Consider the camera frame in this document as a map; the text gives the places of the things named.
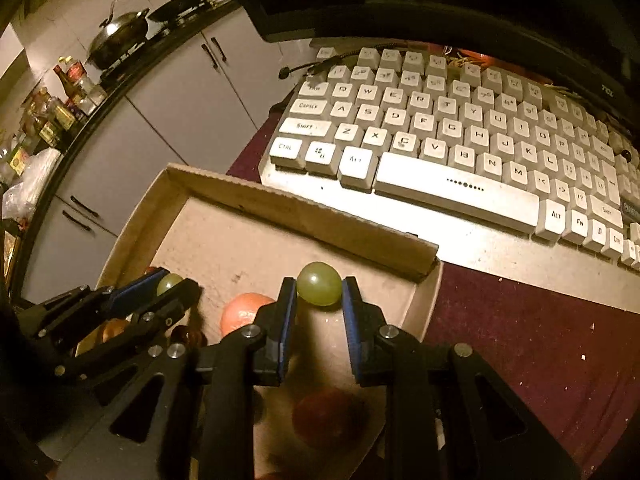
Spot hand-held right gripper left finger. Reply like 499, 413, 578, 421
55, 276, 299, 480

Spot row of condiment bottles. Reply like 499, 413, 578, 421
10, 55, 108, 171

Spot steel wok with lid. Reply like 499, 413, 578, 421
85, 0, 151, 71

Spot clear plastic bag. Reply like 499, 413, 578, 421
0, 147, 63, 221

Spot small orange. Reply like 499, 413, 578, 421
220, 292, 277, 338
95, 317, 133, 348

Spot green grape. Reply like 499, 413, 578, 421
156, 274, 184, 297
297, 261, 343, 307

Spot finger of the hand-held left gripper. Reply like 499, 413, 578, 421
14, 267, 172, 337
52, 277, 202, 380

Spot cardboard tray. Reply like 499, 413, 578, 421
95, 162, 443, 480

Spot black kitchen countertop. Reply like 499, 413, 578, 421
7, 0, 246, 301

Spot white keyboard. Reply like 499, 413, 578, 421
260, 45, 640, 273

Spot grey lower kitchen cabinets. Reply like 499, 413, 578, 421
20, 7, 321, 306

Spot black monitor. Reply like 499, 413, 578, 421
215, 0, 640, 126

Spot red cherry tomato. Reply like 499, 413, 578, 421
292, 389, 368, 453

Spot red jujube date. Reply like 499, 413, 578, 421
170, 325, 206, 346

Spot black cable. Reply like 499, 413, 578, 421
277, 57, 361, 81

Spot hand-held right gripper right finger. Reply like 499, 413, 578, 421
341, 276, 583, 480

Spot red snack packet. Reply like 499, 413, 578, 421
2, 230, 21, 281

